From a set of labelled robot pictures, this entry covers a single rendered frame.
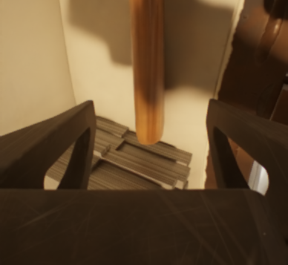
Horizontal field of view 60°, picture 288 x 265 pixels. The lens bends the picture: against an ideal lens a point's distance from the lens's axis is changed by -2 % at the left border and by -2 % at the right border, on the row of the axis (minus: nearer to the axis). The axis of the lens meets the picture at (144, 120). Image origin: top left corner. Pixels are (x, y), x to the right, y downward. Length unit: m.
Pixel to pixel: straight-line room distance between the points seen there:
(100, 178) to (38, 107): 0.10
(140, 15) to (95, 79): 0.12
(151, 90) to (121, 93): 0.07
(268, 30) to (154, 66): 0.09
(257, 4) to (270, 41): 0.03
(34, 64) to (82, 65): 0.05
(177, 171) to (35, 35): 0.19
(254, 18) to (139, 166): 0.16
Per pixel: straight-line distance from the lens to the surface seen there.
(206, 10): 0.21
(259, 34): 0.21
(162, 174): 0.25
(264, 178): 0.36
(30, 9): 0.26
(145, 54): 0.20
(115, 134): 0.29
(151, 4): 0.19
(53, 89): 0.30
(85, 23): 0.27
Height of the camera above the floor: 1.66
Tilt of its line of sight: 45 degrees down
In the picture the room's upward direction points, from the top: 138 degrees counter-clockwise
